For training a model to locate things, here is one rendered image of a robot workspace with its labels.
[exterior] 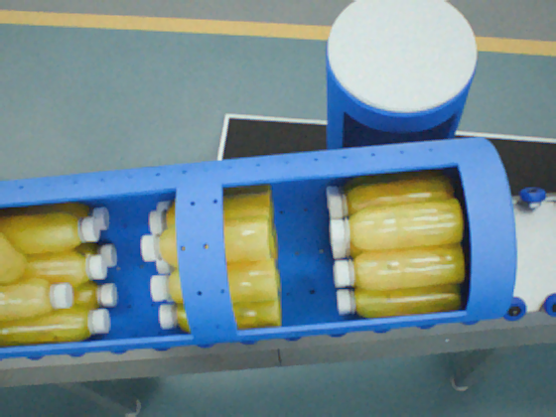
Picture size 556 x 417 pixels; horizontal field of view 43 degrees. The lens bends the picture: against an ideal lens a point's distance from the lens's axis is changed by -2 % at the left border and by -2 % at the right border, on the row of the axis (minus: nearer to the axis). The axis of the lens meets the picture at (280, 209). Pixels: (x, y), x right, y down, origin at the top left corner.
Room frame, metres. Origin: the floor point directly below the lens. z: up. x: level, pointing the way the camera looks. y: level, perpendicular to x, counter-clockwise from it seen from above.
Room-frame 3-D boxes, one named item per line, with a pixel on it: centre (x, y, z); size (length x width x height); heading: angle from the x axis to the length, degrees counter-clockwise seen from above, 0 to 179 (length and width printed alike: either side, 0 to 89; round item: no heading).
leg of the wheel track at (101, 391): (0.37, 0.54, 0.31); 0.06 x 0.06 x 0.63; 85
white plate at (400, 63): (0.76, -0.27, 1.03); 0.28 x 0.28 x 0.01
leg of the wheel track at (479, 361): (0.28, -0.44, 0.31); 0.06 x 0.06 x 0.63; 85
